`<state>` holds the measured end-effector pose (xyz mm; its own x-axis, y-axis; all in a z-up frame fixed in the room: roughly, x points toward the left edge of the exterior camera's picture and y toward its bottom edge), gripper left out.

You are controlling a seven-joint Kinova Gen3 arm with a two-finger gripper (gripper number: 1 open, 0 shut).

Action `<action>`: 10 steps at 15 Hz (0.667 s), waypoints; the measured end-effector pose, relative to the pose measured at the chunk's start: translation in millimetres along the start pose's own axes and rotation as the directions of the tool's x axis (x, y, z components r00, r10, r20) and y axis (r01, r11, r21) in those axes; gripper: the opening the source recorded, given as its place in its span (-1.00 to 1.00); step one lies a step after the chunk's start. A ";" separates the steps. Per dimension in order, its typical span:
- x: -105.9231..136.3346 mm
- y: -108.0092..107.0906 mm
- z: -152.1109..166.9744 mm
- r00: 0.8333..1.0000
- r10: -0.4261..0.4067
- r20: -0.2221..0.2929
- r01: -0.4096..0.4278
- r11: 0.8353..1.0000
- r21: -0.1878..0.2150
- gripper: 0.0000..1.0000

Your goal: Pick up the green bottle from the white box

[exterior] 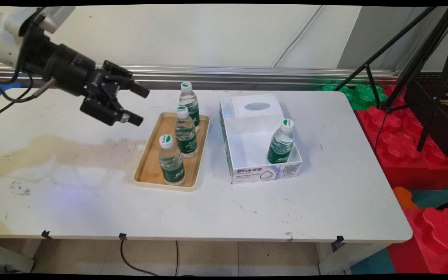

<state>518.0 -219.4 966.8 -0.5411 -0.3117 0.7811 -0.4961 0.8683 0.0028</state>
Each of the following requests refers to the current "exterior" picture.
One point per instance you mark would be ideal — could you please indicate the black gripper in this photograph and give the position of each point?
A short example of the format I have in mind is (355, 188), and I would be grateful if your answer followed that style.
(64, 66)

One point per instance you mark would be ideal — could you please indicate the clear water bottle green label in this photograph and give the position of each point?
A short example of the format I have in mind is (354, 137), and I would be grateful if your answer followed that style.
(280, 146)
(191, 103)
(186, 140)
(172, 167)

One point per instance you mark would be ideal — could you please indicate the wooden tray cream rim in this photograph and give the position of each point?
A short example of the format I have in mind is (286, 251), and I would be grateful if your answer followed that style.
(150, 175)

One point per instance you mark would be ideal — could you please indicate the white printed cardboard box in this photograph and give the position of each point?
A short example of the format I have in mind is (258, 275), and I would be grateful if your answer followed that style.
(263, 173)

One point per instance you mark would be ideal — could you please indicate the white table leg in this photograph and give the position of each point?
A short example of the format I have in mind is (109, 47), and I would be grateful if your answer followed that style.
(348, 258)
(10, 258)

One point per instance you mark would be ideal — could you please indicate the green foam block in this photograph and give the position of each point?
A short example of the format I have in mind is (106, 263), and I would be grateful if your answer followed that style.
(364, 97)

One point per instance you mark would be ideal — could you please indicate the large red foam block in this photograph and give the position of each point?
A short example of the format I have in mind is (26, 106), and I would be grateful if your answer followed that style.
(403, 155)

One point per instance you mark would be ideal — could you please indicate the orange foam piece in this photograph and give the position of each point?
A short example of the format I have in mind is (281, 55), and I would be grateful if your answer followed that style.
(403, 198)

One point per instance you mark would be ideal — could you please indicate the black tripod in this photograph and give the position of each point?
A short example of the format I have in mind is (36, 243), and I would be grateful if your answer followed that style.
(422, 50)

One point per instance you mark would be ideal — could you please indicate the teal floor mat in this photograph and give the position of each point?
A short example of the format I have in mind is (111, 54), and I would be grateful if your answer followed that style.
(434, 196)

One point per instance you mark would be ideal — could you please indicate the dark brown cabinet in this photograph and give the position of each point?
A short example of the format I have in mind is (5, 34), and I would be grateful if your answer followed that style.
(447, 142)

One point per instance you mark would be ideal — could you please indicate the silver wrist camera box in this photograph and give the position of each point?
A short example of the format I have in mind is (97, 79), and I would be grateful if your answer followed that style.
(56, 17)

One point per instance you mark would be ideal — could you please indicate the aluminium wall rail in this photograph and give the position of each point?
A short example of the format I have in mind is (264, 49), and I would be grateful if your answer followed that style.
(228, 76)

